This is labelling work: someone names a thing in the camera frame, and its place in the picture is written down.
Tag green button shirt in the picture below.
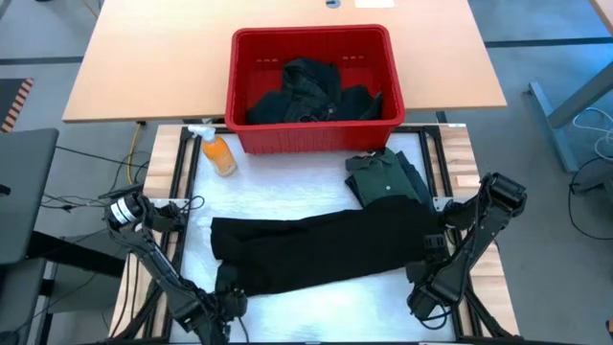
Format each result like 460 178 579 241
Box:
344 147 422 208

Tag orange spray bottle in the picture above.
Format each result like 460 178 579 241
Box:
187 125 238 178

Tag red plastic laundry basket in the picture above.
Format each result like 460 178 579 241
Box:
224 23 407 155

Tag yellow cable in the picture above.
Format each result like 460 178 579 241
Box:
125 122 145 183

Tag grey metal desk leg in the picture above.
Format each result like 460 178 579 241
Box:
528 60 613 173

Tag light wooden desk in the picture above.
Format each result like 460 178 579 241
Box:
61 0 509 125

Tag black aluminium table frame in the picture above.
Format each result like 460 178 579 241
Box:
107 123 521 345

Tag white floor cable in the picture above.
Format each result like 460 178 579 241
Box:
572 105 613 162

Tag black trousers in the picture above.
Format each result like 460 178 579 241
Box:
210 195 444 297

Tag dark denim jeans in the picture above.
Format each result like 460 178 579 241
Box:
246 57 384 126

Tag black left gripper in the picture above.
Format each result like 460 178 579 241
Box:
191 264 250 345

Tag black floor cable bundle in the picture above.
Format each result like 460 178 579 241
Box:
40 143 152 218

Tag dark navy shorts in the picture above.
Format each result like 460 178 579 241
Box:
345 150 435 212

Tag dark grey office chair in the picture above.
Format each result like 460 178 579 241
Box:
0 126 126 345

